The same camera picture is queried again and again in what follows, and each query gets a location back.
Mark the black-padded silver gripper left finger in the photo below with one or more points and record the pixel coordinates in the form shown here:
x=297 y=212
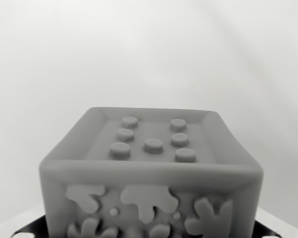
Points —
x=20 y=224

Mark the black-padded silver gripper right finger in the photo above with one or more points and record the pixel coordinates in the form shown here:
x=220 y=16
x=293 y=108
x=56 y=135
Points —
x=275 y=224

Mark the grey embossed rubber cube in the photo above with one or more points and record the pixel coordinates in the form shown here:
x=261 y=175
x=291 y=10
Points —
x=151 y=173

